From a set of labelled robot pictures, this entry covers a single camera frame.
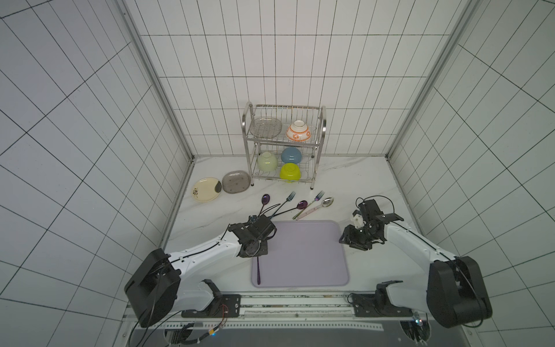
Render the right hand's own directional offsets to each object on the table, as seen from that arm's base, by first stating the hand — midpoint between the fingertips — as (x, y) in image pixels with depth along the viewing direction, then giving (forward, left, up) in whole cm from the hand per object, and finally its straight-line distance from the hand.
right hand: (337, 241), depth 85 cm
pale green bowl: (+36, +33, +6) cm, 49 cm away
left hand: (-7, +33, +1) cm, 34 cm away
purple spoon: (+19, +32, -1) cm, 37 cm away
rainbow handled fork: (+22, +7, -2) cm, 23 cm away
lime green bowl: (+30, +21, +7) cm, 37 cm away
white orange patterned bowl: (+33, +18, +29) cm, 47 cm away
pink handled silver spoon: (+19, +3, 0) cm, 19 cm away
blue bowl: (+43, +20, +5) cm, 48 cm away
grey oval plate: (+29, +48, -1) cm, 56 cm away
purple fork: (-17, +30, 0) cm, 35 cm away
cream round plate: (+23, +62, -1) cm, 66 cm away
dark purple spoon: (+16, +15, -1) cm, 22 cm away
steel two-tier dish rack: (+32, +24, +25) cm, 47 cm away
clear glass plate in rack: (+41, +32, +25) cm, 57 cm away
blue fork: (+20, +21, -2) cm, 29 cm away
